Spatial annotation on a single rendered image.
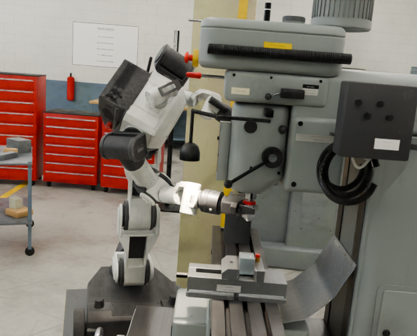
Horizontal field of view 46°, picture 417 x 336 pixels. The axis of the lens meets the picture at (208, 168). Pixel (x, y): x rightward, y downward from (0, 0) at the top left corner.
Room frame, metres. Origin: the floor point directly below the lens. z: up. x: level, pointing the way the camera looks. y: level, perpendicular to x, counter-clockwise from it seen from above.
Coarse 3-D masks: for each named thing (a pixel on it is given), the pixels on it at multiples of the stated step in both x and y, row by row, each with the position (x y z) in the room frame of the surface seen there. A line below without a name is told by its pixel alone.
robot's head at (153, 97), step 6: (150, 90) 1.83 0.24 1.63; (156, 90) 1.83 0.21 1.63; (168, 90) 1.85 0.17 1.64; (150, 96) 1.82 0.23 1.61; (156, 96) 1.82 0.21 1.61; (168, 96) 1.86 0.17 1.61; (174, 96) 1.89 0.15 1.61; (150, 102) 1.85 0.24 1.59; (156, 102) 1.82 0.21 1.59; (162, 102) 1.85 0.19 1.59
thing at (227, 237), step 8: (232, 192) 2.29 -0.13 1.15; (240, 192) 2.31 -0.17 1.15; (240, 216) 2.13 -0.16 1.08; (224, 224) 2.14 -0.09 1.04; (232, 224) 2.14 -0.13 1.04; (240, 224) 2.13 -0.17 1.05; (248, 224) 2.13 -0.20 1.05; (224, 232) 2.14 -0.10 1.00; (232, 232) 2.14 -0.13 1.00; (240, 232) 2.13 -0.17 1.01; (248, 232) 2.13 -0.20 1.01; (224, 240) 2.14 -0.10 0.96; (232, 240) 2.14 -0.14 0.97; (240, 240) 2.13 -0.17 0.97; (248, 240) 2.13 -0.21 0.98
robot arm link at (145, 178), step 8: (144, 168) 1.89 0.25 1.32; (152, 168) 2.02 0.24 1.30; (136, 176) 1.90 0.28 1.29; (144, 176) 1.91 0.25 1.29; (152, 176) 1.95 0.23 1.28; (136, 184) 1.96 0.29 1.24; (144, 184) 1.94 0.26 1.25; (152, 184) 1.96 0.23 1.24; (144, 192) 1.95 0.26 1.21; (144, 200) 2.00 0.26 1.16; (152, 200) 1.95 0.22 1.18
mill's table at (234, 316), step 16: (256, 240) 2.20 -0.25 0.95; (224, 256) 2.03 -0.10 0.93; (224, 304) 1.58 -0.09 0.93; (240, 304) 1.54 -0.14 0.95; (256, 304) 1.55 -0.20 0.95; (272, 304) 1.56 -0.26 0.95; (224, 320) 1.43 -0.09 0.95; (240, 320) 1.44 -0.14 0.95; (256, 320) 1.44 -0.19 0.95; (272, 320) 1.45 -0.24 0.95
